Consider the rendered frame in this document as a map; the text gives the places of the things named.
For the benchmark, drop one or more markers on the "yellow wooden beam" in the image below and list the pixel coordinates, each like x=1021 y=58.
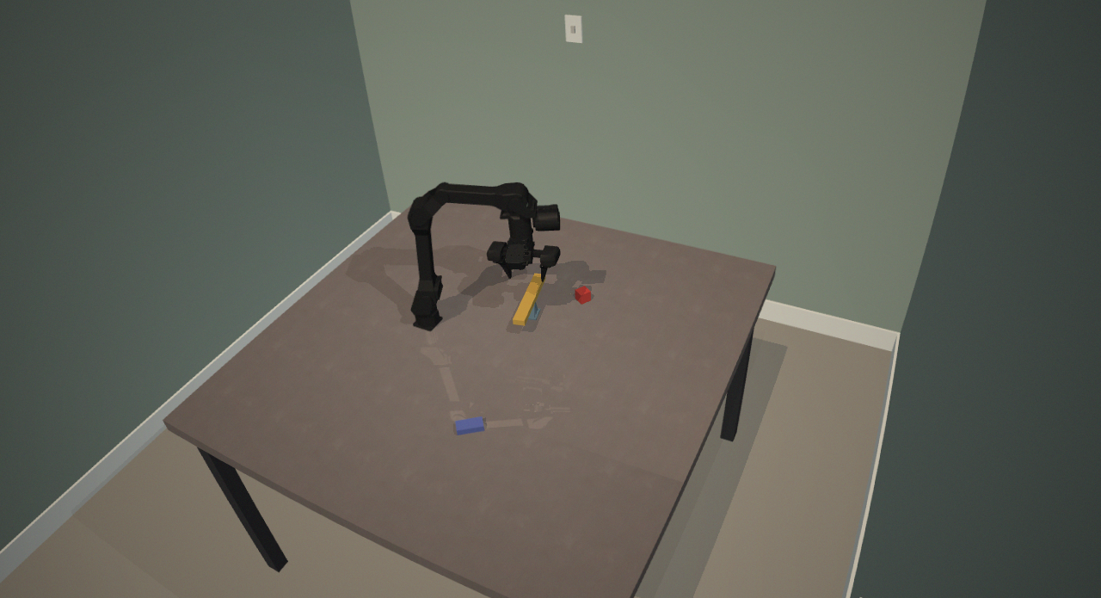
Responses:
x=528 y=301

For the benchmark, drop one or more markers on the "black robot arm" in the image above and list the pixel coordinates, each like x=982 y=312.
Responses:
x=516 y=205

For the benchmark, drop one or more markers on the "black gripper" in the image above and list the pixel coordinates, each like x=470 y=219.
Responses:
x=548 y=256

